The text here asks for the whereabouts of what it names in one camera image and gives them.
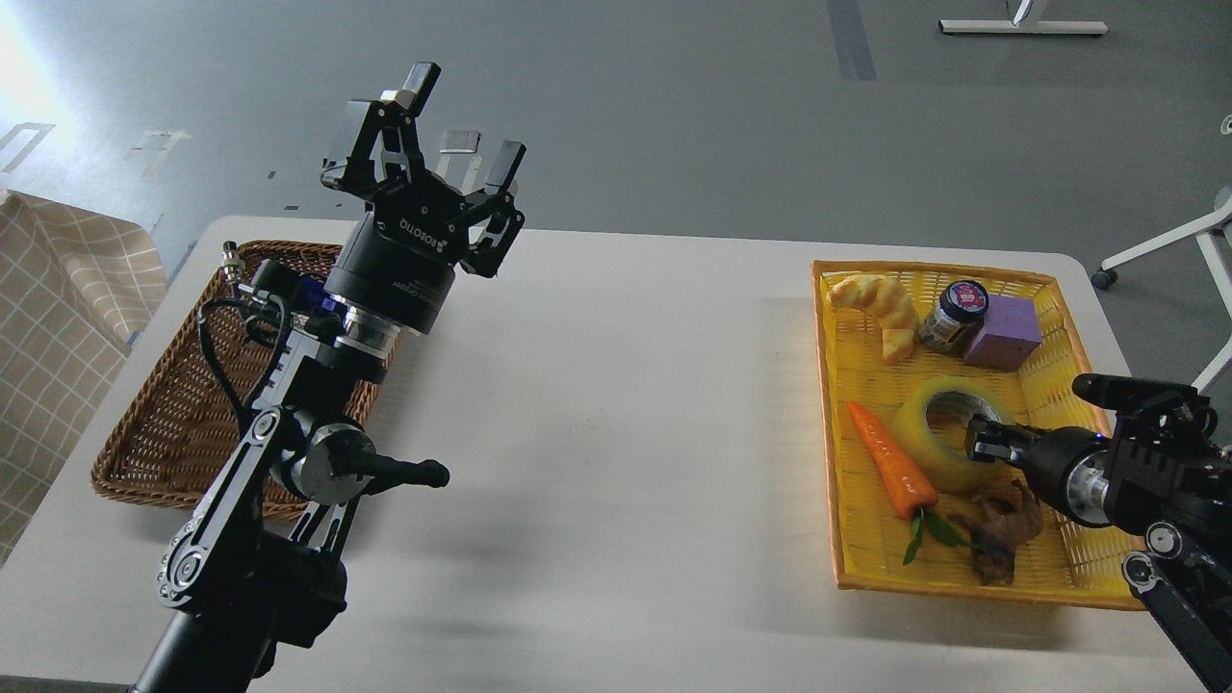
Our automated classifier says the yellow tape roll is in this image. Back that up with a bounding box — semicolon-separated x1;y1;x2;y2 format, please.
890;374;1015;494

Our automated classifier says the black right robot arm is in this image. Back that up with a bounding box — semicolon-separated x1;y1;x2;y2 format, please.
966;372;1231;692

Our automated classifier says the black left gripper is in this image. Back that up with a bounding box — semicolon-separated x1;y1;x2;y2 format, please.
322;63;526;334

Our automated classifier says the yellow plastic basket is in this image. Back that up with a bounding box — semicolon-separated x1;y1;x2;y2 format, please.
812;260;1140;610

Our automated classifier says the purple foam cube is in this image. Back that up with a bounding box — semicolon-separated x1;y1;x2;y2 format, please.
962;293;1044;372

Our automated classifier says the brown wicker basket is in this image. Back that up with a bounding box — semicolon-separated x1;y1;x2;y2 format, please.
90;240;381;522

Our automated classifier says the white chair base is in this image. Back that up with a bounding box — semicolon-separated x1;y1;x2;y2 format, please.
1074;105;1230;396

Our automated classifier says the white desk leg base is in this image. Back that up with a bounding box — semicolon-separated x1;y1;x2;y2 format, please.
938;1;1109;37

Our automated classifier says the beige checkered cloth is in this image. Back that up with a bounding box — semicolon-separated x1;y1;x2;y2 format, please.
1;190;168;559

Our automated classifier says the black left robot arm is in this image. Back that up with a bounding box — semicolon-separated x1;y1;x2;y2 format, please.
136;62;526;692

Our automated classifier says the toy croissant bread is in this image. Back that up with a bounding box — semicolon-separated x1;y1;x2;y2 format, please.
827;273;920;367

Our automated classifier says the orange toy carrot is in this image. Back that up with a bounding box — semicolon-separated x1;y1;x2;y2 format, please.
845;400;940;522

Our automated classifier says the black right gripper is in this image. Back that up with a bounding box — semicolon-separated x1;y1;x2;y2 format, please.
963;414;1108;527

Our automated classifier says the small dark jar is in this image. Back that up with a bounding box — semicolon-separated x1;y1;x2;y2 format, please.
918;279;991;351

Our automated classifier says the brown toy animal figure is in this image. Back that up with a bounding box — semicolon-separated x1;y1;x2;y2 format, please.
947;478;1044;586

